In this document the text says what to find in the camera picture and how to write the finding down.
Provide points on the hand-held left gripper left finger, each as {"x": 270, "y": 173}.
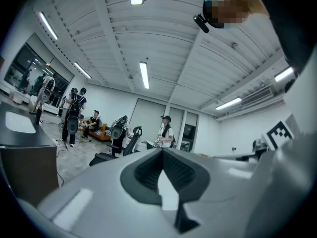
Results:
{"x": 99, "y": 190}

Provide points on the white air conditioner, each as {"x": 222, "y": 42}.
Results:
{"x": 260, "y": 95}

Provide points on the black head-worn camera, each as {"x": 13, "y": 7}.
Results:
{"x": 201, "y": 23}

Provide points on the orange sofa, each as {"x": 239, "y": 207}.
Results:
{"x": 102, "y": 136}

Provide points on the black office chair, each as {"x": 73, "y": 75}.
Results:
{"x": 131, "y": 142}

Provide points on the wide grey door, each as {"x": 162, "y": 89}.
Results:
{"x": 148, "y": 118}

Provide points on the person's face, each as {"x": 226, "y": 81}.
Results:
{"x": 230, "y": 9}

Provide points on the large dark window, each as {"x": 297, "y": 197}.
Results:
{"x": 29, "y": 66}

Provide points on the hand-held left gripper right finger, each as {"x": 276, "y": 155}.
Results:
{"x": 235, "y": 195}

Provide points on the dark wooden sink cabinet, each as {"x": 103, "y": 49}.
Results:
{"x": 29, "y": 170}

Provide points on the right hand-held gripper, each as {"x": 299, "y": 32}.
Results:
{"x": 280, "y": 135}

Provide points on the person's black top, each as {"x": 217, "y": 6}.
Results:
{"x": 292, "y": 21}

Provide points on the white sink basin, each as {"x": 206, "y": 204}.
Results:
{"x": 19, "y": 123}

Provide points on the glass double door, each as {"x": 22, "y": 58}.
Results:
{"x": 183, "y": 130}

